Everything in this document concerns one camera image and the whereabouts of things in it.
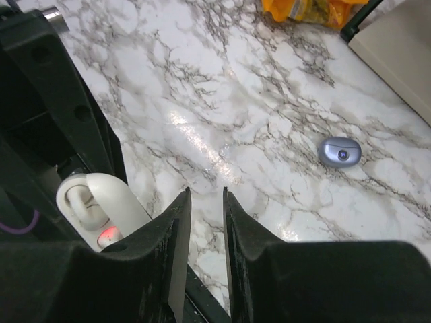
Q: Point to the purple earbud charging case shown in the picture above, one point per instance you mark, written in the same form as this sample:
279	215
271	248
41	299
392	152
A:
339	152

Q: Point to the black beige shelf rack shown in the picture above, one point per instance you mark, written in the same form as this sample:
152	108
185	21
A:
396	47

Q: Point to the white earbud one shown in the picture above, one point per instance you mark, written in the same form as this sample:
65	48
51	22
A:
78	196

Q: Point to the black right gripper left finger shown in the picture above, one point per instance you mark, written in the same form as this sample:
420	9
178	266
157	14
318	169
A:
141	278

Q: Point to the white earbud case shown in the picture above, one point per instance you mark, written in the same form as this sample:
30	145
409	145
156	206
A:
120	211

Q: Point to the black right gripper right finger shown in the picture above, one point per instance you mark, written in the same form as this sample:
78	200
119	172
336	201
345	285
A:
270	280

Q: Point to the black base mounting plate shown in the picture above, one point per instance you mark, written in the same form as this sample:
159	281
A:
200	306

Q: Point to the orange snack bag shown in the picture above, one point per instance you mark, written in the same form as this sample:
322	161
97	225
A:
330	13

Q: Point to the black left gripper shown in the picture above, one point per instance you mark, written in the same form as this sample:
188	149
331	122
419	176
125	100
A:
50	125

